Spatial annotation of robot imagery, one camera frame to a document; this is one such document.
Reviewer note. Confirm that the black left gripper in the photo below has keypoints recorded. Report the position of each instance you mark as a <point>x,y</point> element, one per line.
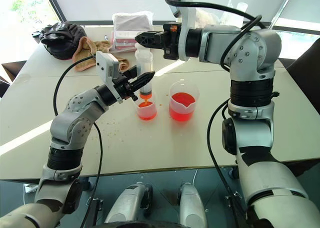
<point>123,86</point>

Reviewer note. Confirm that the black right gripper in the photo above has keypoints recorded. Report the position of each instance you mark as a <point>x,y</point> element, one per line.
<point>170,43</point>

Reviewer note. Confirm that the large clear plastic syringe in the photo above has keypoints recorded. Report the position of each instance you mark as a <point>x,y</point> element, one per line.
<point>144,63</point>

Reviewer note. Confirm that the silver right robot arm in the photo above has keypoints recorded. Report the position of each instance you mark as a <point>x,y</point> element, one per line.
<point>250,108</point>

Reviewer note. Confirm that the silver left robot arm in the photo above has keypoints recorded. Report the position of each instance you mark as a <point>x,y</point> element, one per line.
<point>72,113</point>

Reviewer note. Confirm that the small cup with red liquid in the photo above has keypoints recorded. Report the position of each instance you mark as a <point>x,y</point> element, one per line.
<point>147,111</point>

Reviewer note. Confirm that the large beaker with red liquid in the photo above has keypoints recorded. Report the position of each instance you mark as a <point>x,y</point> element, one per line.
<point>182,105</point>

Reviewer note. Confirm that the stack of wrapped boxes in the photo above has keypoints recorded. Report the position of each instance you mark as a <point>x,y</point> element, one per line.
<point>131,25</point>

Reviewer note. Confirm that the tan cloth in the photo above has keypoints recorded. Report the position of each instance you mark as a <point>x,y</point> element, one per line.
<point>86,53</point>

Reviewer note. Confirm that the brown fuzzy object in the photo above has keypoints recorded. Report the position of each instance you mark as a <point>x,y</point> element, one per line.
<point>207,19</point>

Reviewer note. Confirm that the black bag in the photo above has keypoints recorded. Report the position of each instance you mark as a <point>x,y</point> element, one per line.
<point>62,40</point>

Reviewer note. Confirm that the white plastic bottle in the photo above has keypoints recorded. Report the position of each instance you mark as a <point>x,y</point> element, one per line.
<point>241,10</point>

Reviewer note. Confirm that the silver robot leg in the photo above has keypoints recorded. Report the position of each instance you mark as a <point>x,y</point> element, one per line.
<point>191,205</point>
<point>127,203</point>

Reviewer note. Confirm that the dark rounded robot body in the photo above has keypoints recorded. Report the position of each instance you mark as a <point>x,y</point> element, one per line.
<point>140,225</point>

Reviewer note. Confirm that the dark chair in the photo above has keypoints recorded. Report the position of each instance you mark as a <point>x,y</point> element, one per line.
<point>306,55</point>

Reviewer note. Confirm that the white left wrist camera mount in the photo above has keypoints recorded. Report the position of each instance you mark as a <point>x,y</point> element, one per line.
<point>106,65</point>

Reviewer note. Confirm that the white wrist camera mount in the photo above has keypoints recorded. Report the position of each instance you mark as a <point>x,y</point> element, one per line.
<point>106,65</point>
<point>186,15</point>

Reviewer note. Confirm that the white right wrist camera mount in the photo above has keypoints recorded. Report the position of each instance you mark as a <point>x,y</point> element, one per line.
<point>186,15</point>

